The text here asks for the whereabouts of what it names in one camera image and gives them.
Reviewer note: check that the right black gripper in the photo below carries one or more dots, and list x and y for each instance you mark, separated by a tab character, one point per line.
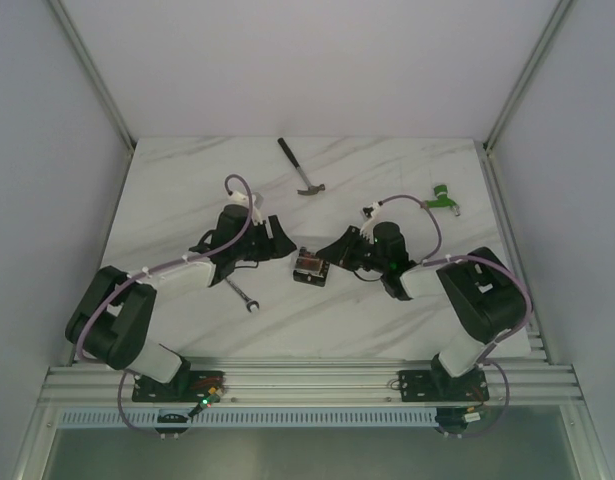
340	251

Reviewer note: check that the black handled claw hammer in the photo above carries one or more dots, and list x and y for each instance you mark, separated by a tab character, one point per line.
310	188

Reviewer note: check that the clear fuse box cover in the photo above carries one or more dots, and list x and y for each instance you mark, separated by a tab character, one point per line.
309	266

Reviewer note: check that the aluminium corner post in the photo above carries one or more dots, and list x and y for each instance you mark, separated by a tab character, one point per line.
530	69
92	73

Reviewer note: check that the aluminium front rail frame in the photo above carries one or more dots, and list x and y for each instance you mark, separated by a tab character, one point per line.
312	383

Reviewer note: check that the left aluminium corner post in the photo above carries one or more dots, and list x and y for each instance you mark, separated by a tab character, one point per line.
92	73

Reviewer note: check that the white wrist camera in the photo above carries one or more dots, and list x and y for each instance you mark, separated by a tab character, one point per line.
370	214
255	200

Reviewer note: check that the slotted grey cable duct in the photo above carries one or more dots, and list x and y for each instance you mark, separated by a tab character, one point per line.
259	417

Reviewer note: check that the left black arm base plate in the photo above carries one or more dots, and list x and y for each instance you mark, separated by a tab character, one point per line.
185	387

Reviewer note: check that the green red plastic connector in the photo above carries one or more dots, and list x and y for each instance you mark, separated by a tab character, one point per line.
442	200

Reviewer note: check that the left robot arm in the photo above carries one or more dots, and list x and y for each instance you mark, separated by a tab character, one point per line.
112	320

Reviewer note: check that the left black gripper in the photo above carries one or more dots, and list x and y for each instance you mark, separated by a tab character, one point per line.
266	240

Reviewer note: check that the silver combination wrench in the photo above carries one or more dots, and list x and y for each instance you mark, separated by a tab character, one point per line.
250	304

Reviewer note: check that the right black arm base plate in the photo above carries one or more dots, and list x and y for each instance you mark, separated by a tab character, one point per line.
438	386

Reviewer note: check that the right aluminium corner post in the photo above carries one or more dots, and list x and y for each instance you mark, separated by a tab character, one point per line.
530	69

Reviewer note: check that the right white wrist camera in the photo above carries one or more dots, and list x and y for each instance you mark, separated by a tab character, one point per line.
370	214

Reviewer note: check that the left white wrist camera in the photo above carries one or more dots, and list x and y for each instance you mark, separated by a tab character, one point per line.
255	200

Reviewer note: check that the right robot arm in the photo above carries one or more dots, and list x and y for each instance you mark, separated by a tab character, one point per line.
488	301

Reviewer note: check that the black fuse box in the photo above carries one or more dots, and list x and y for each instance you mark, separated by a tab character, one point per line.
317	282

